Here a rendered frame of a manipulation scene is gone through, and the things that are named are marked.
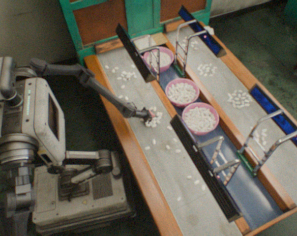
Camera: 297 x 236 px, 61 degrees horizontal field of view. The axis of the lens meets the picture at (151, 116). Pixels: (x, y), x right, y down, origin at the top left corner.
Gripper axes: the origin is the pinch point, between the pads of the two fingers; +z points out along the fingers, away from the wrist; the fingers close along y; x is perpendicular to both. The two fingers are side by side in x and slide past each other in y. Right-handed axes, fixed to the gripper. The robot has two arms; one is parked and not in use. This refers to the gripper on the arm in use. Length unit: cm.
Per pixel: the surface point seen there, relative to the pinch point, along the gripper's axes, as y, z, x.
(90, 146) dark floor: 41, 5, 93
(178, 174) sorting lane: -47.8, -1.9, 4.0
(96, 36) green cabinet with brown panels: 87, -23, -3
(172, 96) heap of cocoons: 11.8, 18.0, -12.5
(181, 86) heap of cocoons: 18.7, 27.0, -19.6
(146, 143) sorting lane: -18.2, -9.7, 10.1
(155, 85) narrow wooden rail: 26.2, 9.4, -8.8
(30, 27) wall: 171, -49, 52
